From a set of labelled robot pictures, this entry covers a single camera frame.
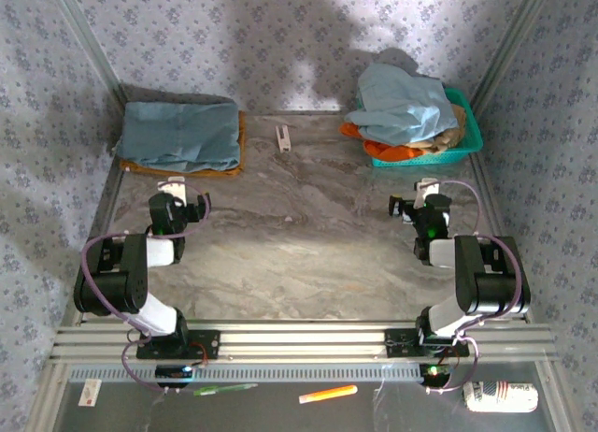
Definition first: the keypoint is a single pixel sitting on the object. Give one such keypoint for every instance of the blue denim jeans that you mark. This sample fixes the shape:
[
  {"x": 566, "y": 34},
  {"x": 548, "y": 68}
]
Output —
[{"x": 180, "y": 135}]

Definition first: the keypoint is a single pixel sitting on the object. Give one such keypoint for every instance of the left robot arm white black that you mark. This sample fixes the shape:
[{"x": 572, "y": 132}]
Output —
[{"x": 159, "y": 253}]

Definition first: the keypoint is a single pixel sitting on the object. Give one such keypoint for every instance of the folded brown trousers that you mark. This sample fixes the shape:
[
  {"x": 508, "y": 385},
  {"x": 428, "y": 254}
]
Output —
[{"x": 187, "y": 173}]

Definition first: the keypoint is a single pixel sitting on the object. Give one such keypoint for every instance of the light blue trousers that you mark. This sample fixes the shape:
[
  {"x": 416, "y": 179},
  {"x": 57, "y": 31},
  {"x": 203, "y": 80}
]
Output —
[{"x": 402, "y": 105}]

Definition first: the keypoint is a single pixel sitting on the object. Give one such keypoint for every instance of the orange garment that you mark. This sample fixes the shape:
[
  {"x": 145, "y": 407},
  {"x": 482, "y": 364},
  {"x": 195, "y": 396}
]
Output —
[{"x": 388, "y": 151}]

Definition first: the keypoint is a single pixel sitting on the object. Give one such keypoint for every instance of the beige garment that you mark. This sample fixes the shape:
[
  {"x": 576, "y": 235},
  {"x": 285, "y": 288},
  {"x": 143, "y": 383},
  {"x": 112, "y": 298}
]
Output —
[{"x": 451, "y": 135}]

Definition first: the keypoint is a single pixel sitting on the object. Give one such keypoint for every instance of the teal plastic basket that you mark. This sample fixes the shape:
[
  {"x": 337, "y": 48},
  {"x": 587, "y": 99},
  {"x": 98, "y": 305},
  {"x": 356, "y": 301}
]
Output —
[{"x": 469, "y": 133}]

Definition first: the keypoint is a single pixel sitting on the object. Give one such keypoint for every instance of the small white plastic block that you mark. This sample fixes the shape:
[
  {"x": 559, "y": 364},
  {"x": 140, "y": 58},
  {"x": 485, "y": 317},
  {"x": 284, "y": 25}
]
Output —
[{"x": 283, "y": 138}]

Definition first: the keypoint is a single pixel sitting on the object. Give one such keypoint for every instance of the black right controller box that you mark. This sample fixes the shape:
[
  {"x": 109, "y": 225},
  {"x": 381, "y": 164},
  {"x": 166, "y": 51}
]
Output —
[{"x": 434, "y": 373}]

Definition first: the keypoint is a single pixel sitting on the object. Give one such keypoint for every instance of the black controller box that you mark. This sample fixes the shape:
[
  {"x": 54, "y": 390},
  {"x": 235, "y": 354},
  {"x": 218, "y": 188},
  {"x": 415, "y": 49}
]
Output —
[
  {"x": 434, "y": 373},
  {"x": 173, "y": 373}
]

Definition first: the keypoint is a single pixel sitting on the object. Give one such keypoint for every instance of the black left controller box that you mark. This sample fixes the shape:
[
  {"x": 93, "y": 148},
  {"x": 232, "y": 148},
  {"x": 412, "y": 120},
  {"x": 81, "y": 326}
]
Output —
[{"x": 173, "y": 373}]

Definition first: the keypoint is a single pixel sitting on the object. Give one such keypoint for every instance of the green pen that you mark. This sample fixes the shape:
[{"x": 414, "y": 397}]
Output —
[{"x": 224, "y": 389}]

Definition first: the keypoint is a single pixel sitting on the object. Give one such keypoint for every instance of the small white red card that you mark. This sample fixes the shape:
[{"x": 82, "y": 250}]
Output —
[{"x": 89, "y": 392}]

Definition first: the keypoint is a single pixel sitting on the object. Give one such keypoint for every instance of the orange marker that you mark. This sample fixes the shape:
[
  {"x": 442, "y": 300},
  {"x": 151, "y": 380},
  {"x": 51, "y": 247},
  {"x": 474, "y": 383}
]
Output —
[{"x": 327, "y": 394}]

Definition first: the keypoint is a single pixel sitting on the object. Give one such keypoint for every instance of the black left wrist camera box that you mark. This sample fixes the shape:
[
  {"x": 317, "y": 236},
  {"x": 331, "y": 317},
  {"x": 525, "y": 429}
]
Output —
[{"x": 197, "y": 207}]

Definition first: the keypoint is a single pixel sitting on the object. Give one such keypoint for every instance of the aluminium frame post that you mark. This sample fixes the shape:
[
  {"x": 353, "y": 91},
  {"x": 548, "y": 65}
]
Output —
[
  {"x": 93, "y": 48},
  {"x": 509, "y": 44}
]

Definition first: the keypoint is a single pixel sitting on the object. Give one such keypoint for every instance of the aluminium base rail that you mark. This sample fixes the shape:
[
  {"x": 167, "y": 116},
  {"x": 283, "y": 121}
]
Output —
[{"x": 303, "y": 341}]

